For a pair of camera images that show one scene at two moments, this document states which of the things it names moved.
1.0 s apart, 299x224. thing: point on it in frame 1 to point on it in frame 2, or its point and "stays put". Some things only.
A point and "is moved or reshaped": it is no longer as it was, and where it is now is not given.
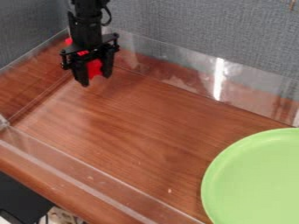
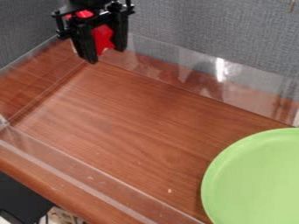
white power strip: x=60 y=216 stays put
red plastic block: x=93 y=66 is moved or reshaped
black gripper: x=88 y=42 to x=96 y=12
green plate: x=249 y=185 stays put
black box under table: x=22 y=205 stays put
